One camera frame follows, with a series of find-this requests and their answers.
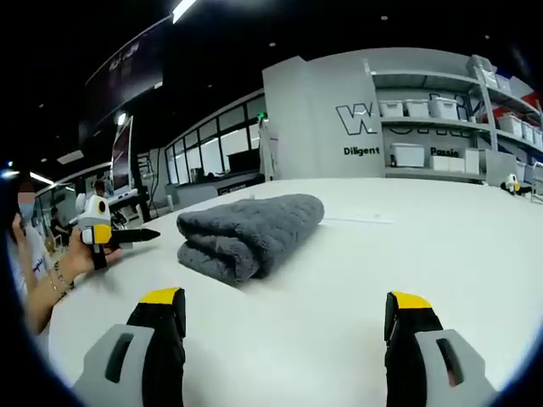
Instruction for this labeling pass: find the beaded bracelet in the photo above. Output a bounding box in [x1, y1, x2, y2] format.
[48, 260, 76, 298]

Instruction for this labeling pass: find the person's white shirt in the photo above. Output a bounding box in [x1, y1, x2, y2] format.
[7, 226, 55, 300]

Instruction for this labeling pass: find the white tape target outline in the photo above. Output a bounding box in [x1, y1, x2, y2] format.
[324, 215, 395, 226]

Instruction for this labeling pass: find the large display screen on stand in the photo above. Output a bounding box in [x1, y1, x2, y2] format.
[108, 114, 150, 221]

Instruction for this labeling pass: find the spare white yellow gripper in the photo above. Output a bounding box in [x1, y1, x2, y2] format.
[499, 172, 535, 198]

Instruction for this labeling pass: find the grey metal shelving unit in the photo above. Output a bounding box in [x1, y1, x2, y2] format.
[466, 53, 543, 192]
[362, 58, 494, 184]

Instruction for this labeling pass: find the glass partition with black frames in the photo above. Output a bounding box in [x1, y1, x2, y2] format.
[164, 93, 267, 187]

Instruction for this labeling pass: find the black hanging ceiling sign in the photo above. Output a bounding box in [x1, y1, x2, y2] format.
[83, 15, 173, 112]

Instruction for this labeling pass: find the white hanging coat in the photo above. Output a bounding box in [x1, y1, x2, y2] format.
[257, 117, 280, 182]

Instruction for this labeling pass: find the long ceiling light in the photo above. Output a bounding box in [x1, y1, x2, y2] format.
[171, 0, 199, 25]

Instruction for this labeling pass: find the black monitor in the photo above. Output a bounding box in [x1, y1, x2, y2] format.
[226, 148, 261, 176]

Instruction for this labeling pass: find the person's left hand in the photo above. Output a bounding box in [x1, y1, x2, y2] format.
[63, 227, 125, 277]

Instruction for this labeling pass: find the grey towel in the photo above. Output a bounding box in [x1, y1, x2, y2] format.
[176, 192, 326, 287]

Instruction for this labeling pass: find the group of white storage boxes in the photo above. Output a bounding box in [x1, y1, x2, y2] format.
[479, 63, 543, 183]
[378, 96, 481, 176]

